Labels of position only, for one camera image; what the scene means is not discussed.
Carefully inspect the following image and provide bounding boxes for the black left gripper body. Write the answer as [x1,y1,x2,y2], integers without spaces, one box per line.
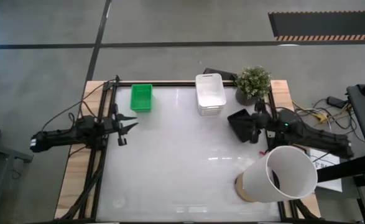
[104,104,127,146]

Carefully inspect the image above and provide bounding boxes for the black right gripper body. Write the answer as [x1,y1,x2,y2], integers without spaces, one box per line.
[250,102,272,144]

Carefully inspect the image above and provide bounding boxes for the potted green plant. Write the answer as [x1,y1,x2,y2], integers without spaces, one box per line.
[234,65,272,106]

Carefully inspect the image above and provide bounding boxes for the black rectangular device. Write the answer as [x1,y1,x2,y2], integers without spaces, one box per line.
[202,68,238,82]

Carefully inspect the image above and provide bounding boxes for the round wooden lamp base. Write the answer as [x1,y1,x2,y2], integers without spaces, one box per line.
[234,172,257,203]

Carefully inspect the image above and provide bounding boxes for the black power adapter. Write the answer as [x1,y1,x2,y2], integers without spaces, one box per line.
[326,96,348,109]

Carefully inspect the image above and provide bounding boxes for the white printed paper sheet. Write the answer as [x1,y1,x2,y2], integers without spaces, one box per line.
[306,147,343,193]

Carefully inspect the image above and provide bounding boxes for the black support beam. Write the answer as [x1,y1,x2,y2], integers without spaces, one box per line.
[316,154,365,184]

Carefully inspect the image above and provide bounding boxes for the black floor mat striped edge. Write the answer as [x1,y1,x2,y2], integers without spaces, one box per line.
[268,11,365,42]

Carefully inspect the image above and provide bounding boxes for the grey metal cart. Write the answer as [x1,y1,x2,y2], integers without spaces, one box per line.
[0,139,34,224]

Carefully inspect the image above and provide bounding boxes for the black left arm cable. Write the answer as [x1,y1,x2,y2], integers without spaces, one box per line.
[41,74,121,131]

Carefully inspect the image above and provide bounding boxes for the black aluminium table frame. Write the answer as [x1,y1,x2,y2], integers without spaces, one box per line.
[56,79,323,224]

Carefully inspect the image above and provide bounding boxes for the tangled floor cables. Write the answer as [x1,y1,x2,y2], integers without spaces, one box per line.
[292,98,365,144]

